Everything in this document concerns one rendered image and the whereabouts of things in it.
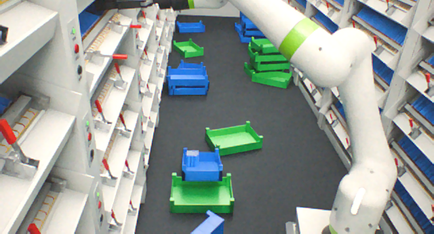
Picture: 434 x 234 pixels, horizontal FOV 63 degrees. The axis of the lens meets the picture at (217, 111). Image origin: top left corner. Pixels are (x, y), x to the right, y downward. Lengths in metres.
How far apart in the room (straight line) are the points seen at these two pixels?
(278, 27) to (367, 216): 0.56
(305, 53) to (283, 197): 1.11
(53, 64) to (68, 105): 0.08
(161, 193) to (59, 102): 1.21
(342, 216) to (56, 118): 0.79
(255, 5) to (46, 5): 0.53
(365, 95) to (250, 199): 0.95
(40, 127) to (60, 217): 0.20
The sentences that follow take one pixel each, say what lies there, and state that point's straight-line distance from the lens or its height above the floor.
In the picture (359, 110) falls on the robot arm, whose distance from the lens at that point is 1.13.
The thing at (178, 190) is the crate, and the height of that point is 0.00.
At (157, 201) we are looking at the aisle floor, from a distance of 1.83.
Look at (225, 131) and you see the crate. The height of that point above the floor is 0.03.
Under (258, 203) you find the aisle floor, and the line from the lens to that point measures 1.85.
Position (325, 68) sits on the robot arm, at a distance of 0.92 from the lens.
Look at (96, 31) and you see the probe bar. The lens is 1.08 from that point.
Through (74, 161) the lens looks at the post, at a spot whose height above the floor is 0.79.
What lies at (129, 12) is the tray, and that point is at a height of 0.92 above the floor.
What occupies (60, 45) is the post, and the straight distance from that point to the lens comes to 0.68.
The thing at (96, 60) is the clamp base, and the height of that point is 0.92.
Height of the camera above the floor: 1.26
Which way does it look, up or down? 29 degrees down
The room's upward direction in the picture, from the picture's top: 3 degrees clockwise
